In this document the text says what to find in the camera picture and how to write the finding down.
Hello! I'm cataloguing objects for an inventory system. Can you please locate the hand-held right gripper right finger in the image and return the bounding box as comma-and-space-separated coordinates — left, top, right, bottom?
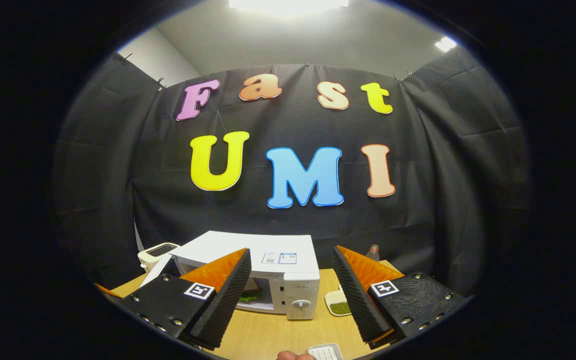
331, 245, 469, 346

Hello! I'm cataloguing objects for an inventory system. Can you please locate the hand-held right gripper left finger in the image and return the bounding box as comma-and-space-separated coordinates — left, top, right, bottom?
118, 248, 252, 350

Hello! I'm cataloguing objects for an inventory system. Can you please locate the lettuce sandwich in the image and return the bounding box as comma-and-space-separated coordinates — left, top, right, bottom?
238, 280, 274, 305

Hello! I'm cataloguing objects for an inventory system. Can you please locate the white microwave oven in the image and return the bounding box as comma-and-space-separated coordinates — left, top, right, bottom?
140, 230, 321, 321

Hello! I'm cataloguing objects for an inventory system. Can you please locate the white divided condiment dish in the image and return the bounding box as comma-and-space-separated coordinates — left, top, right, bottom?
324, 287, 354, 317

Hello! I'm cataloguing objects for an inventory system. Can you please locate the white toaster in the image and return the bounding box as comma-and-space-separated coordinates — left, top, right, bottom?
137, 242, 181, 273

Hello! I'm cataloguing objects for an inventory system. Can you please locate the white sandwich holder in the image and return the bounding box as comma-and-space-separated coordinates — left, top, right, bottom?
308, 343, 344, 360

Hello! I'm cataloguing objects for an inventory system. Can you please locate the long ceiling light panel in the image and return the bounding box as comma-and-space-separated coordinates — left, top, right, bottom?
228, 0, 350, 14

